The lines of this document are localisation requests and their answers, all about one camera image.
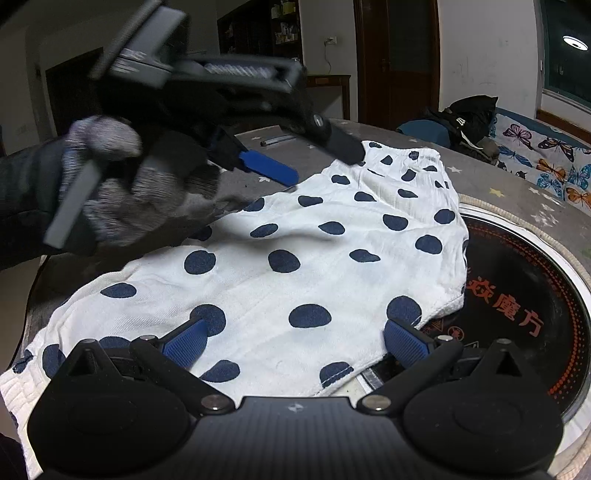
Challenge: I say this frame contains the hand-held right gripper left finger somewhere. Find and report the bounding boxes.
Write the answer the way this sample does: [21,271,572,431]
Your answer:
[60,318,234,415]

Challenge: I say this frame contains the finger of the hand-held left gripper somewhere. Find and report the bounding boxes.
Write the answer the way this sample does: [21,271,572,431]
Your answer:
[208,127,301,188]
[295,111,366,166]

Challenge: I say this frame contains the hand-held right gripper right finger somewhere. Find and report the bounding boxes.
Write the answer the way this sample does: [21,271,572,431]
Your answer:
[358,318,532,415]

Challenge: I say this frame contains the white navy polka dot pants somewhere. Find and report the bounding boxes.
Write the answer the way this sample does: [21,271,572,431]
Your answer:
[0,140,471,480]

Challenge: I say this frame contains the person's left hand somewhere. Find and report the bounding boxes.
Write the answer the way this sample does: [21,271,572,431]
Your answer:
[60,115,259,249]

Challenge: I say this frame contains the dark wooden desk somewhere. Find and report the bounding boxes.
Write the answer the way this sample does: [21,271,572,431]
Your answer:
[305,74,352,121]

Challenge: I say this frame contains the blue sofa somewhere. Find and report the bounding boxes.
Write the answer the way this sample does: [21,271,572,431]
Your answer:
[396,107,591,153]

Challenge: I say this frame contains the dark shelf cabinet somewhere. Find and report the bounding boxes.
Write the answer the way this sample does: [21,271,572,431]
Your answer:
[217,0,304,63]

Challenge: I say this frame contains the dark wooden door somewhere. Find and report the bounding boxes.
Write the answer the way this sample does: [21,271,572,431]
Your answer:
[44,46,105,139]
[353,0,441,125]

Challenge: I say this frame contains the round black induction cooker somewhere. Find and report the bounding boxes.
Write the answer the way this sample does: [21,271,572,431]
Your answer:
[360,194,591,480]

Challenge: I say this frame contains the black bag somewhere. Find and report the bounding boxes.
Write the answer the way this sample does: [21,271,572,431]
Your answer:
[422,95,502,164]

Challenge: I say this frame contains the butterfly print pillow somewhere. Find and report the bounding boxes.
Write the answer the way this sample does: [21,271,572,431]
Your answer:
[489,113,591,213]

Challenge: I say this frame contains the window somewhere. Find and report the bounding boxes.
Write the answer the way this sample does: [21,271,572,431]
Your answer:
[538,0,591,112]

